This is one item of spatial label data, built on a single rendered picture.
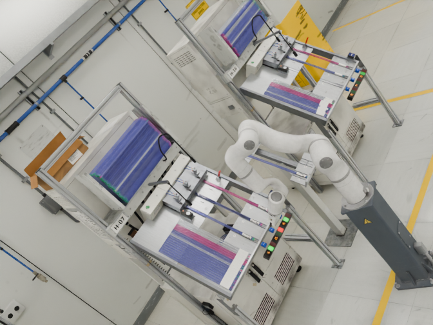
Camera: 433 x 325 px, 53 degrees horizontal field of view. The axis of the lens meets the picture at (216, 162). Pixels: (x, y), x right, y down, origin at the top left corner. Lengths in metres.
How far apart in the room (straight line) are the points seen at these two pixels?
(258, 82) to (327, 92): 0.54
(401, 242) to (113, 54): 3.22
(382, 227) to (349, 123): 1.65
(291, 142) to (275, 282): 1.33
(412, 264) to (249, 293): 1.05
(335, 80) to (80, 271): 2.76
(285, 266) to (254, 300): 0.37
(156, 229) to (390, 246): 1.38
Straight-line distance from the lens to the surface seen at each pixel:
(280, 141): 2.16
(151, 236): 2.75
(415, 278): 2.87
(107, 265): 4.28
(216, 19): 3.63
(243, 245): 2.67
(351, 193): 2.38
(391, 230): 2.55
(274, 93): 3.35
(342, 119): 3.92
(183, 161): 2.90
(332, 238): 3.44
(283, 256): 3.26
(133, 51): 4.68
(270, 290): 3.19
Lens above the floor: 2.21
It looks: 22 degrees down
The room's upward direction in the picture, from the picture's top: 43 degrees counter-clockwise
